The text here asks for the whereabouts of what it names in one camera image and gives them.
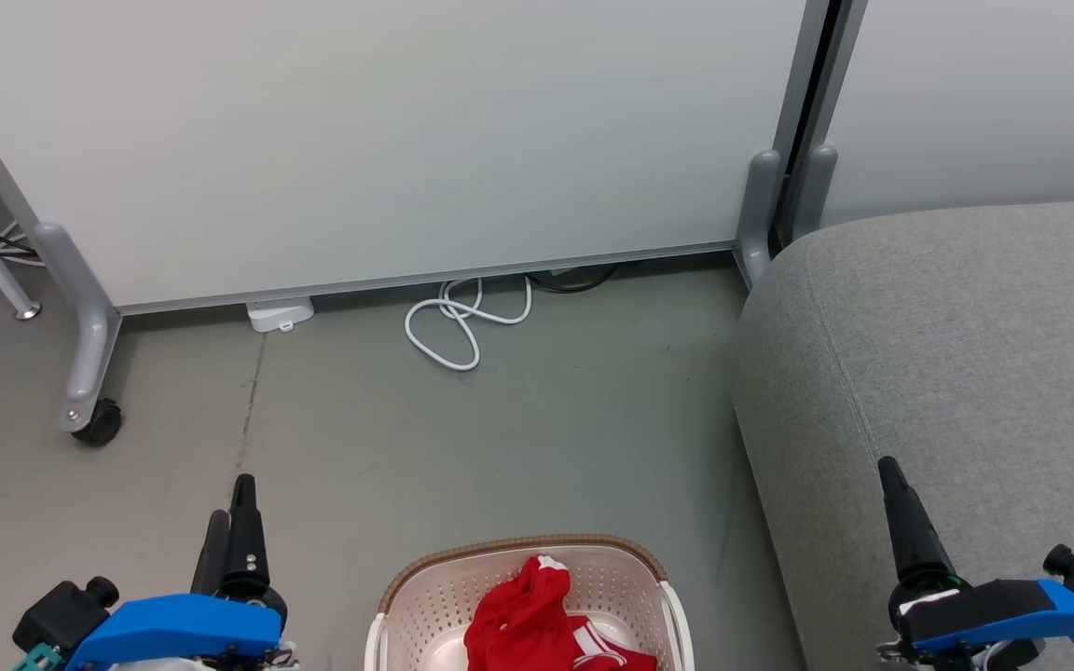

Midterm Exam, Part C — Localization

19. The coiled white cable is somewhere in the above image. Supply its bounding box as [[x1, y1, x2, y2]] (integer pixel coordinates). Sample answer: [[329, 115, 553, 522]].
[[404, 274, 535, 374]]

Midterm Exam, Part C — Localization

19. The red garment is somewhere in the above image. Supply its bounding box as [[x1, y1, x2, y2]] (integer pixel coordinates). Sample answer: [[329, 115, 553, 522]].
[[463, 555, 660, 671]]

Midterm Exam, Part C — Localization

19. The black caster wheel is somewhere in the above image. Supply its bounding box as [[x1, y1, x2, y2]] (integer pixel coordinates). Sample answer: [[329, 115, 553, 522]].
[[71, 398, 124, 447]]

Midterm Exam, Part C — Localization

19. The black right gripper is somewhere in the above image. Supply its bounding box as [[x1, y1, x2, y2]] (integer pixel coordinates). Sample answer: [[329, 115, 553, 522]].
[[876, 456, 974, 644]]

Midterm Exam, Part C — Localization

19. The wide white partition panel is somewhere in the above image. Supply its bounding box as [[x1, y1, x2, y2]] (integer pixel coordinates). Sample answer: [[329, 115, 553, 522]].
[[0, 0, 836, 316]]

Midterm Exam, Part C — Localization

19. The grey fabric sofa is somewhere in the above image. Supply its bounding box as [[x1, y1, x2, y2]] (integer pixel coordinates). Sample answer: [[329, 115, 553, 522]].
[[730, 196, 1074, 671]]

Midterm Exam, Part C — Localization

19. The narrow white partition panel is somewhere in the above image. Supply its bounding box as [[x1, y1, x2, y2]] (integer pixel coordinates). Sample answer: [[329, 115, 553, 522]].
[[817, 0, 1074, 230]]

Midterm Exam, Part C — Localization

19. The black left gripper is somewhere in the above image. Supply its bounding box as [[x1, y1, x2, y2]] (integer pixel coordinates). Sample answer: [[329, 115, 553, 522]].
[[189, 474, 290, 637]]

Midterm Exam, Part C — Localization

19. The black floor cable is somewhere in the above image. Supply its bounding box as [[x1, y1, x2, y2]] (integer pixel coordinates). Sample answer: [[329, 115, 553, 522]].
[[526, 263, 624, 295]]

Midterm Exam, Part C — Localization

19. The white laundry basket brown rim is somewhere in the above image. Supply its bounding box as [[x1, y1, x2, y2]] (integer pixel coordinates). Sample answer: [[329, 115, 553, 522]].
[[365, 533, 695, 671]]

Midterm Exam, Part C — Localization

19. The grey partition foot with caster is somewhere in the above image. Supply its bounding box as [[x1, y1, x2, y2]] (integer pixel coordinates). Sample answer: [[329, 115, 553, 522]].
[[32, 221, 124, 435]]

